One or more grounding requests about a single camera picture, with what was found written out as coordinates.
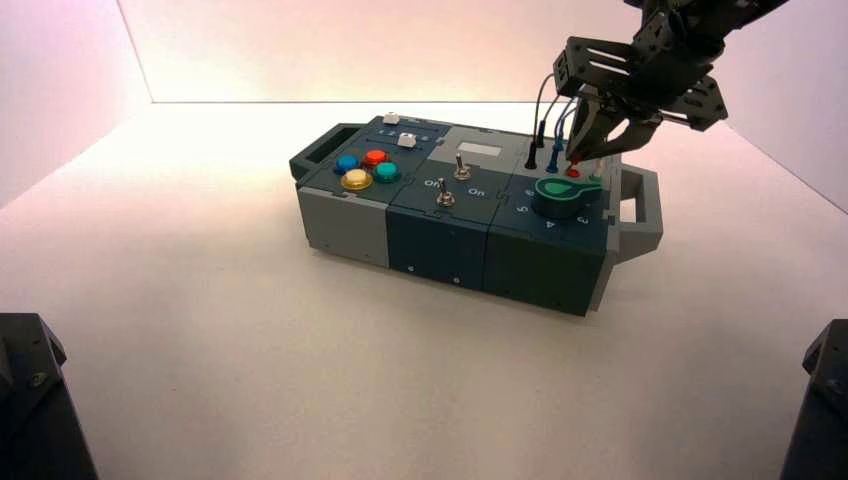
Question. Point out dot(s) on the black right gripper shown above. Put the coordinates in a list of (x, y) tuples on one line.
[(652, 73)]

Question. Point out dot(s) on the green rotary knob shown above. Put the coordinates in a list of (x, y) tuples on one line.
[(563, 197)]

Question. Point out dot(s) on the grey display window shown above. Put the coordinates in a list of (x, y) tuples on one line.
[(480, 150)]

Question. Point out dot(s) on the white slider knob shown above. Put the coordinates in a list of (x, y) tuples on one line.
[(406, 140), (391, 118)]

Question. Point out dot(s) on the teal and grey control box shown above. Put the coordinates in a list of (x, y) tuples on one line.
[(437, 245)]

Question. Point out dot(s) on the green push button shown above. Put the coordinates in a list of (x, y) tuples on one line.
[(386, 173)]

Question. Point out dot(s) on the red push button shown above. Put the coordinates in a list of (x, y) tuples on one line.
[(375, 158)]

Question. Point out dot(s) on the yellow push button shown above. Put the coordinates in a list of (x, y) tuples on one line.
[(356, 179)]

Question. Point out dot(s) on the blue push button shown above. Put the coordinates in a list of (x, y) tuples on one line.
[(346, 164)]

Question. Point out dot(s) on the metal toggle switch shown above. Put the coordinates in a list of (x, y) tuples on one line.
[(444, 195), (460, 168)]

